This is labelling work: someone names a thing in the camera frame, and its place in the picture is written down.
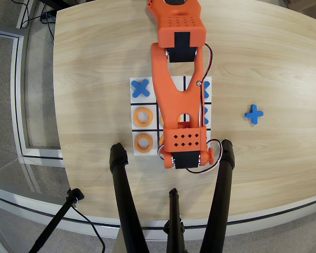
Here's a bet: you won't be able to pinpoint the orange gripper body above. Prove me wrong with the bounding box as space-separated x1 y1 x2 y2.
164 147 215 170

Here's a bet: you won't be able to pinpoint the blue foam cross piece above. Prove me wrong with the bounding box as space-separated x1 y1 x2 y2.
202 106 210 126
202 81 211 99
244 104 264 125
131 79 151 99

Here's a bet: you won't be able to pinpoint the thin black tripod leg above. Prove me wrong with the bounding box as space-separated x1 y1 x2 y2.
163 188 186 253

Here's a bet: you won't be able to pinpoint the white tic-tac-toe board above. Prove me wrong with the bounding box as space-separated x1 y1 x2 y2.
130 76 213 156

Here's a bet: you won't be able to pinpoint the black stand pole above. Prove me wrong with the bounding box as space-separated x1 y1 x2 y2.
28 188 85 253

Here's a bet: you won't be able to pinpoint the black cable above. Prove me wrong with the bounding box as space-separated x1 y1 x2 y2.
71 205 106 253

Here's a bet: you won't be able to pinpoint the black camera tripod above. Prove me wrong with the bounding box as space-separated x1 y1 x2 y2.
0 184 316 242

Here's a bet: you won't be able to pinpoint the white metal floor frame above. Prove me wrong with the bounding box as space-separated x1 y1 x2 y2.
0 22 65 160

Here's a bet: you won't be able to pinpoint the black floor cables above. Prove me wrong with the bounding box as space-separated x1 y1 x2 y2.
20 0 56 40

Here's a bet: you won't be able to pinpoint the black furniture frame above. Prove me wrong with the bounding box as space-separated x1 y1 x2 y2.
38 0 95 9

